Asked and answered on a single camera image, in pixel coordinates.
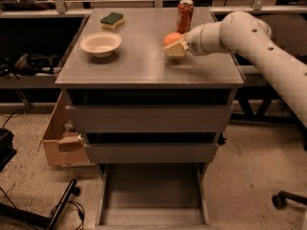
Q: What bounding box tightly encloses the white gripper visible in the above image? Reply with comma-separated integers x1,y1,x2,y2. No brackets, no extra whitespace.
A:
163,22,225,58

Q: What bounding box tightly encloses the orange fruit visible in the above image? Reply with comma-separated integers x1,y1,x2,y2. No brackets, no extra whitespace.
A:
163,32,182,47

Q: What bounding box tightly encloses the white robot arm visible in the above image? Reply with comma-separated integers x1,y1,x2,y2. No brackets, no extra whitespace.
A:
163,11,307,126

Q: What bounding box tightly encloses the grey drawer cabinet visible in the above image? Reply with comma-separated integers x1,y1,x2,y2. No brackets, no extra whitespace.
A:
54,7,246,165

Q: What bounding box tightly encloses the grey middle drawer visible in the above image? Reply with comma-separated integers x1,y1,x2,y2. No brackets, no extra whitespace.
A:
84,143,218,163

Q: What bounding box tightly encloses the grey top drawer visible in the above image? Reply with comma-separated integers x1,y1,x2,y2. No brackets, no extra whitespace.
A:
66,105,231,133

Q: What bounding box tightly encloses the grey open bottom drawer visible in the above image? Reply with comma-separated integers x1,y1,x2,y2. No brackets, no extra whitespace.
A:
95,164,210,230

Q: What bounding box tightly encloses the orange soda can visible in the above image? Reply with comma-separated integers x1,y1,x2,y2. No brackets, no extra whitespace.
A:
177,0,194,34

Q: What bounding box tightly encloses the green and yellow sponge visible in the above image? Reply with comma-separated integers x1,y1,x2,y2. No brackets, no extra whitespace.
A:
101,12,124,30

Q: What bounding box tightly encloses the white paper bowl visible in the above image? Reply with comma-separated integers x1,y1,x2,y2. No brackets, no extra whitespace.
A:
80,32,122,58

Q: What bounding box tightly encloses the cardboard box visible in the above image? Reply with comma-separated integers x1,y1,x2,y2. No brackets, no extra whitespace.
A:
41,95,90,167

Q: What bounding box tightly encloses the dark office chair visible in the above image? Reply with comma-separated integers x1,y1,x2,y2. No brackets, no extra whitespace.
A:
272,191,307,209

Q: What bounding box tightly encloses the black case on floor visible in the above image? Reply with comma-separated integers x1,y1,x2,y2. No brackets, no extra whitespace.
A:
0,128,17,172

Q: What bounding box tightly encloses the black stand with cables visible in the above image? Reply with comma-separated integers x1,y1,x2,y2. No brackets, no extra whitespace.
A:
0,179,85,230

